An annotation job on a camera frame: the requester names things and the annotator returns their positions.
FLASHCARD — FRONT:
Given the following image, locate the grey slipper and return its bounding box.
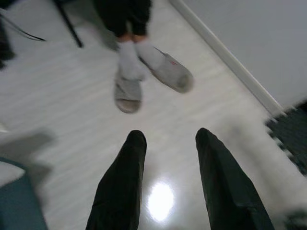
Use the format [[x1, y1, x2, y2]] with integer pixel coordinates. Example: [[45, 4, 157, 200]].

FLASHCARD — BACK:
[[114, 71, 142, 114], [140, 46, 194, 93]]

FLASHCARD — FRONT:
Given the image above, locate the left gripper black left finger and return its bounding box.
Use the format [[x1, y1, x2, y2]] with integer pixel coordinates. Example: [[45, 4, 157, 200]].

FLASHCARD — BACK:
[[85, 130, 147, 230]]

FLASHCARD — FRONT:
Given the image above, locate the teal upholstered bed frame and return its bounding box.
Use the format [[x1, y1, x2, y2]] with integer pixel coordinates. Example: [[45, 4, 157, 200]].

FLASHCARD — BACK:
[[0, 157, 48, 230]]

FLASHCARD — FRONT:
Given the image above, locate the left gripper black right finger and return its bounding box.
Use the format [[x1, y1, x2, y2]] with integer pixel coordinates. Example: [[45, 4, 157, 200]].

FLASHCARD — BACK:
[[195, 127, 275, 230]]

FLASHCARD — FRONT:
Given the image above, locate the thin black floor cable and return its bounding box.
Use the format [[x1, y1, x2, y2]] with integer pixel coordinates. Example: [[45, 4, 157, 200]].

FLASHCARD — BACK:
[[0, 13, 46, 42]]

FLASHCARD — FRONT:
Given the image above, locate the dark patterned mat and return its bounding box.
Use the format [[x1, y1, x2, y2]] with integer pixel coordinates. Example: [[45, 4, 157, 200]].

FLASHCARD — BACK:
[[265, 100, 307, 168]]

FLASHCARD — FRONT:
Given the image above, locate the person in orange shirt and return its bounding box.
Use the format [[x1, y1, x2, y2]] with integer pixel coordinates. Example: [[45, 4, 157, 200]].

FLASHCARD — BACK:
[[93, 0, 168, 81]]

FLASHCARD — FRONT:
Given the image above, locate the white skirting board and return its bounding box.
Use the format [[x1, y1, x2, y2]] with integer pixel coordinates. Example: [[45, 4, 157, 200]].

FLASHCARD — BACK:
[[167, 0, 285, 113]]

